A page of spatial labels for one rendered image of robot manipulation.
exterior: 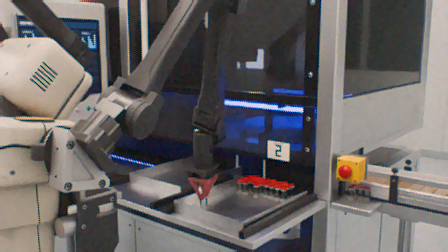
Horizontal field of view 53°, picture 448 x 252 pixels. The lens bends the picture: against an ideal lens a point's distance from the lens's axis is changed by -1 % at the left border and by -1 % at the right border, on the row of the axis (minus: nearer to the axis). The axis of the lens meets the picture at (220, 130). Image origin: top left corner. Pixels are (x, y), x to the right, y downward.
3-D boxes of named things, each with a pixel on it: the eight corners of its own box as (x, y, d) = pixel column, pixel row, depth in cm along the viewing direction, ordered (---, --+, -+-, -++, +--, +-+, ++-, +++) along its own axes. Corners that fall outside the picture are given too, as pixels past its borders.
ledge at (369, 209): (349, 197, 154) (349, 191, 153) (386, 205, 146) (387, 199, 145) (331, 208, 143) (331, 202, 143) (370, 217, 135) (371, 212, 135)
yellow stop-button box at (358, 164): (345, 175, 145) (346, 153, 144) (366, 179, 141) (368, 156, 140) (335, 180, 140) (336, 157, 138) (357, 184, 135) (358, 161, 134)
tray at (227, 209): (242, 185, 161) (242, 175, 160) (307, 200, 144) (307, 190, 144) (173, 211, 135) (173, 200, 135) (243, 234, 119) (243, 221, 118)
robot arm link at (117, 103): (87, 113, 86) (108, 124, 84) (121, 79, 91) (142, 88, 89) (100, 141, 93) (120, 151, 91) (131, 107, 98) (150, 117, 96)
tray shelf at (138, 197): (184, 165, 194) (184, 161, 193) (335, 200, 150) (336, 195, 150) (89, 193, 157) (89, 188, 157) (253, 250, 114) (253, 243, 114)
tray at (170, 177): (192, 163, 190) (192, 155, 190) (242, 174, 174) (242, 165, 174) (129, 181, 165) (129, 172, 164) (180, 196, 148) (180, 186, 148)
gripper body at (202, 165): (220, 168, 137) (220, 145, 135) (205, 179, 128) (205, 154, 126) (201, 166, 140) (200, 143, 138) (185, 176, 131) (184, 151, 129)
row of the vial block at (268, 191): (243, 190, 155) (243, 177, 154) (288, 201, 143) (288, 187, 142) (239, 191, 153) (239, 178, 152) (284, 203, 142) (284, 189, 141)
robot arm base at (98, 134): (50, 132, 85) (85, 141, 77) (79, 104, 89) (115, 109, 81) (76, 162, 90) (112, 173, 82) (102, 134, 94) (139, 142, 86)
